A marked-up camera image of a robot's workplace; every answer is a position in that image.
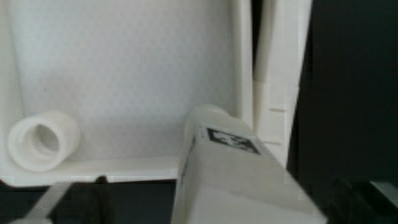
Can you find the white desk top tray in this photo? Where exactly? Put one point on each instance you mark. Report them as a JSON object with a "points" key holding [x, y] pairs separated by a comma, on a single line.
{"points": [[124, 61]]}

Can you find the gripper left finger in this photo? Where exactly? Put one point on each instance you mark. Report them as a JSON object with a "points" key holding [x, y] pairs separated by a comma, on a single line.
{"points": [[74, 204]]}

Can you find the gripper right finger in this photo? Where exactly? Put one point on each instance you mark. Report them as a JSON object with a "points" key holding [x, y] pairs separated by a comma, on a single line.
{"points": [[365, 203]]}

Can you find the white front fence bar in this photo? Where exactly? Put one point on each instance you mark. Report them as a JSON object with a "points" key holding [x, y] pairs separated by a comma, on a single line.
{"points": [[278, 69]]}

